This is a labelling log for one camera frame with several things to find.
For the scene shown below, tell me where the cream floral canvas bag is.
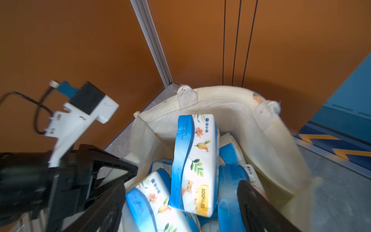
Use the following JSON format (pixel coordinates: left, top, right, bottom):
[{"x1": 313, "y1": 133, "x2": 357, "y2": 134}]
[{"x1": 125, "y1": 86, "x2": 319, "y2": 232}]

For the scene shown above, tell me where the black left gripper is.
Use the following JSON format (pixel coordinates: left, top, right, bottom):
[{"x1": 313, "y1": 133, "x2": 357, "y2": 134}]
[{"x1": 1, "y1": 145, "x2": 138, "y2": 232}]

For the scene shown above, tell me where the floral tissue pack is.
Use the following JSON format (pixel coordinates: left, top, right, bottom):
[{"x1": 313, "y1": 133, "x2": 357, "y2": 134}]
[{"x1": 149, "y1": 158, "x2": 173, "y2": 177}]

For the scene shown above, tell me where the blue tissue pack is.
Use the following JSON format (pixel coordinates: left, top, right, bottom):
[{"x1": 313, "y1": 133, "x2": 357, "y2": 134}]
[
  {"x1": 126, "y1": 167, "x2": 201, "y2": 232},
  {"x1": 219, "y1": 132, "x2": 247, "y2": 165},
  {"x1": 217, "y1": 164, "x2": 267, "y2": 232}
]

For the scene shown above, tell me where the aluminium corner post left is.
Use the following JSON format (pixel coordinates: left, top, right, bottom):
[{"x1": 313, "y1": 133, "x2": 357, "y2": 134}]
[{"x1": 130, "y1": 0, "x2": 179, "y2": 94}]

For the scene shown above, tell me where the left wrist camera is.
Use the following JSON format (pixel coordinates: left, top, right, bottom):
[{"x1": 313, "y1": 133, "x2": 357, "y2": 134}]
[{"x1": 44, "y1": 81, "x2": 119, "y2": 168}]

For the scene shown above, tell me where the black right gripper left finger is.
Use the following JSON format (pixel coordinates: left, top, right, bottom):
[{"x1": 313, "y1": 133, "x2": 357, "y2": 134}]
[{"x1": 62, "y1": 175, "x2": 126, "y2": 232}]

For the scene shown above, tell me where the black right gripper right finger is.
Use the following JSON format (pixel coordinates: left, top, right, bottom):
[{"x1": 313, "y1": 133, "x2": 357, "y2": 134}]
[{"x1": 237, "y1": 180, "x2": 300, "y2": 232}]

